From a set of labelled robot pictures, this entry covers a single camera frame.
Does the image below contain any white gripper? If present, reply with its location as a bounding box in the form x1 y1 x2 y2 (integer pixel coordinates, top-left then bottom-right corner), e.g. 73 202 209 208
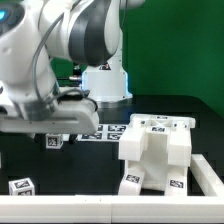
0 99 99 145

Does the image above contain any white chair backrest part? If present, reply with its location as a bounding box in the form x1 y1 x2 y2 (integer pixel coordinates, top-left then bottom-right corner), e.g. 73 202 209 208
118 114 196 167

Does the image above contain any white chair seat part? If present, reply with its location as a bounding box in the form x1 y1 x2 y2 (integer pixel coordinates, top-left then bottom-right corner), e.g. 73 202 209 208
133 130 192 196

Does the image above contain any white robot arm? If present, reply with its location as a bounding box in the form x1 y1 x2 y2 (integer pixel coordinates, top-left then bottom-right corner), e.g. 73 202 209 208
0 0 145 134

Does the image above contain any white base tag plate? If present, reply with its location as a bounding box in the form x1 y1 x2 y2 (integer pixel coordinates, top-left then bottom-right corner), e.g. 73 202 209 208
63 123 129 143

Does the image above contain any white L-shaped border wall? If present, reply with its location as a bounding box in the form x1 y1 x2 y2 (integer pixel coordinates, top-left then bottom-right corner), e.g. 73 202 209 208
0 154 224 224

